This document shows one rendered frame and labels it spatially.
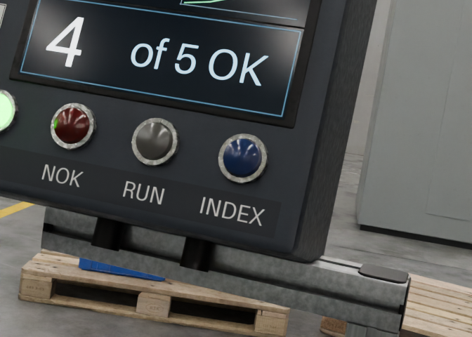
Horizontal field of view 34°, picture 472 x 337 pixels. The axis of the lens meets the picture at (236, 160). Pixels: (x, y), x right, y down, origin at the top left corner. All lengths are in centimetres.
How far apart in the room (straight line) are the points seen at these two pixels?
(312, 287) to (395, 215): 584
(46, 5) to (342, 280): 24
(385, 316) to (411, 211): 585
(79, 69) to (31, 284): 311
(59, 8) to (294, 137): 16
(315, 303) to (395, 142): 578
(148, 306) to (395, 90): 336
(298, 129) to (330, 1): 7
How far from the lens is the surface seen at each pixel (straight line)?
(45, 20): 47
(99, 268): 357
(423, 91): 623
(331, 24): 41
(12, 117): 46
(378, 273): 47
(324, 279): 46
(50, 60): 46
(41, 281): 352
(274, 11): 42
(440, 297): 417
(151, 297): 345
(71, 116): 43
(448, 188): 630
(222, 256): 47
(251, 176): 40
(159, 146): 41
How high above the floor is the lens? 116
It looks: 7 degrees down
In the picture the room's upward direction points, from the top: 9 degrees clockwise
